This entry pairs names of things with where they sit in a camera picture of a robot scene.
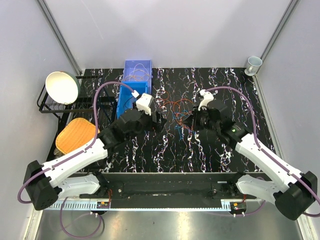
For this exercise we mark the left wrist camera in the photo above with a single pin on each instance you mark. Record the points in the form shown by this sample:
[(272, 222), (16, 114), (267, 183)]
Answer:
[(143, 102)]

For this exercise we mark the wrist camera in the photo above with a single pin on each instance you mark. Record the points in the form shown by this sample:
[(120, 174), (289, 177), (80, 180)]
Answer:
[(207, 98), (143, 102)]

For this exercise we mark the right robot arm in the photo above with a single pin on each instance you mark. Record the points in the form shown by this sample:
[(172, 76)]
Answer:
[(272, 165)]

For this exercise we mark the black wire dish rack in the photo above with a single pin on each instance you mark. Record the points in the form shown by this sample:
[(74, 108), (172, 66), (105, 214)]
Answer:
[(83, 105)]

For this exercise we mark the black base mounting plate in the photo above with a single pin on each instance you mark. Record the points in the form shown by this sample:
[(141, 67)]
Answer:
[(168, 191)]

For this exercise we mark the white mug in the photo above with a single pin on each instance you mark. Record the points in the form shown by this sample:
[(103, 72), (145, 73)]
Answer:
[(252, 66)]

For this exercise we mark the orange woven basket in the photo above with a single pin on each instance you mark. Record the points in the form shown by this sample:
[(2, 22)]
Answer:
[(76, 134)]

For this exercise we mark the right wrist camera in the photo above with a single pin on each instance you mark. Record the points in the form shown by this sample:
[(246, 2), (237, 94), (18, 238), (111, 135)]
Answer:
[(207, 98)]

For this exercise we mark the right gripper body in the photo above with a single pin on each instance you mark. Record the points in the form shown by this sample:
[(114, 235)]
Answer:
[(202, 120)]

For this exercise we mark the blue plastic bin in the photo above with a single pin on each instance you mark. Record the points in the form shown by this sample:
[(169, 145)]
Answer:
[(126, 99)]

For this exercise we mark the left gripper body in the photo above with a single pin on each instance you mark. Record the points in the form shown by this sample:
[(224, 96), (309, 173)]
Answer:
[(147, 123)]

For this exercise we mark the aluminium frame rail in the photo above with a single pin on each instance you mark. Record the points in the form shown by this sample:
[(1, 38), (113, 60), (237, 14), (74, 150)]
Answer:
[(194, 192)]

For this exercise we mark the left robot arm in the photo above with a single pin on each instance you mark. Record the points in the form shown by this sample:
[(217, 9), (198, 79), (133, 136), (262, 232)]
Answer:
[(75, 162)]

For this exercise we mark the white bowl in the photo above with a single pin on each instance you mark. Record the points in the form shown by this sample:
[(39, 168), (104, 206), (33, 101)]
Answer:
[(63, 87)]

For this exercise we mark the light purple plastic bin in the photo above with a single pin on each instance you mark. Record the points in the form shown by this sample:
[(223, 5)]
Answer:
[(138, 71)]

